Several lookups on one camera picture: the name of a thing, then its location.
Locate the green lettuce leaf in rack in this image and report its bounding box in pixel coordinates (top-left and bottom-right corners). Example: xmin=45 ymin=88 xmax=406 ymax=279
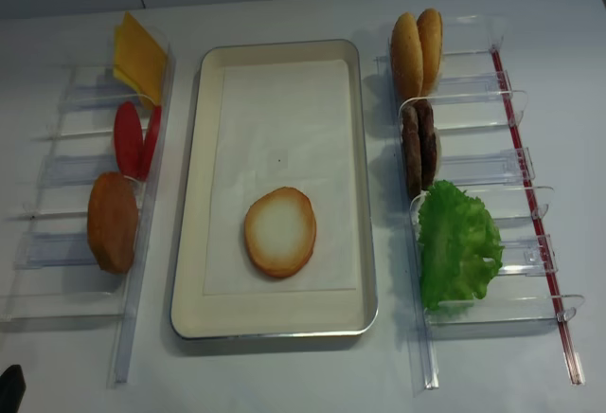
xmin=418 ymin=180 xmax=504 ymax=311

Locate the brown meat patty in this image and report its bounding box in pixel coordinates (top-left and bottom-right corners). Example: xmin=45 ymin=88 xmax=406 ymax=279
xmin=401 ymin=105 xmax=421 ymax=199
xmin=414 ymin=99 xmax=437 ymax=189

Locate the left brown meat patty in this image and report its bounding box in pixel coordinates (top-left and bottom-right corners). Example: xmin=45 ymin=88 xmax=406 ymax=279
xmin=401 ymin=105 xmax=421 ymax=199

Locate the brown bun top left rack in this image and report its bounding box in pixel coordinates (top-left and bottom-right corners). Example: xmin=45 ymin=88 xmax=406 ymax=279
xmin=87 ymin=171 xmax=138 ymax=274

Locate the clear acrylic left rack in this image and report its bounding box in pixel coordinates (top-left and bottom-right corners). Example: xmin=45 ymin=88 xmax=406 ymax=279
xmin=1 ymin=26 xmax=163 ymax=386

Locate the cream rectangular metal tray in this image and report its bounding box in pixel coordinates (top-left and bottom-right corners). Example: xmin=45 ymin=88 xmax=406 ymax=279
xmin=170 ymin=40 xmax=378 ymax=339

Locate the left golden bun half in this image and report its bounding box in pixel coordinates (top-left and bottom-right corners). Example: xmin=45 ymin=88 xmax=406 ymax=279
xmin=390 ymin=12 xmax=423 ymax=100

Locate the front yellow cheese slice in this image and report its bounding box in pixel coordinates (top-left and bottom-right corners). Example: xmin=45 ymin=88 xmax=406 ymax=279
xmin=113 ymin=27 xmax=167 ymax=112

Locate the right brown meat patty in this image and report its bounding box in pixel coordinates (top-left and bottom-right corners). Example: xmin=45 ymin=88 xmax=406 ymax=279
xmin=414 ymin=99 xmax=437 ymax=189

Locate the golden bun half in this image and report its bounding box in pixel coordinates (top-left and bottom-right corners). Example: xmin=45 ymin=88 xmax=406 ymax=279
xmin=417 ymin=8 xmax=443 ymax=96
xmin=390 ymin=12 xmax=423 ymax=100

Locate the black object bottom left corner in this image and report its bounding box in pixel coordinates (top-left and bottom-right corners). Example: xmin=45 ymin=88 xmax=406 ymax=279
xmin=0 ymin=365 xmax=27 ymax=413

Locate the white paper tray liner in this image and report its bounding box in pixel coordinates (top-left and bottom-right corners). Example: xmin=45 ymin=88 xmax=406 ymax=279
xmin=204 ymin=60 xmax=360 ymax=295

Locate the left red tomato slice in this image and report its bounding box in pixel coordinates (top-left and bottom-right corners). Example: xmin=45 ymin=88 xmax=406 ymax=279
xmin=114 ymin=100 xmax=143 ymax=178

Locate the yellow cheese slice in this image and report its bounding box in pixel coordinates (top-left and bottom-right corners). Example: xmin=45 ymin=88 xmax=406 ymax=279
xmin=113 ymin=27 xmax=167 ymax=112
xmin=114 ymin=12 xmax=167 ymax=70

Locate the right red tomato slice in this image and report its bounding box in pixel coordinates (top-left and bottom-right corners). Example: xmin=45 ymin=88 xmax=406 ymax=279
xmin=138 ymin=106 xmax=162 ymax=181

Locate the right golden bun half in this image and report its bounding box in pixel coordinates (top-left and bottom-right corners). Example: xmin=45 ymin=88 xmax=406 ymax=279
xmin=417 ymin=8 xmax=443 ymax=96

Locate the clear acrylic rack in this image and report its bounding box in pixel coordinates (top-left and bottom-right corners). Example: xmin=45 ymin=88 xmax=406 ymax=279
xmin=1 ymin=26 xmax=163 ymax=386
xmin=375 ymin=15 xmax=584 ymax=390

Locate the rear yellow cheese slice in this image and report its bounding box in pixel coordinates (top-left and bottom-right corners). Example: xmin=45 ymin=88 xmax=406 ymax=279
xmin=114 ymin=12 xmax=167 ymax=70

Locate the clear acrylic right rack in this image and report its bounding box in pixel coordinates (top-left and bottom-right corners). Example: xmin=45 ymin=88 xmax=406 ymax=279
xmin=375 ymin=15 xmax=584 ymax=390

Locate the red tomato slice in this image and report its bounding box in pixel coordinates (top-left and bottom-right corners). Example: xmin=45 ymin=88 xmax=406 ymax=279
xmin=114 ymin=100 xmax=143 ymax=178
xmin=138 ymin=106 xmax=162 ymax=181

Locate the toasted bun slice on tray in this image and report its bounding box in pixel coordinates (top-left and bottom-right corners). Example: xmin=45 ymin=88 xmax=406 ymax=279
xmin=243 ymin=187 xmax=316 ymax=278

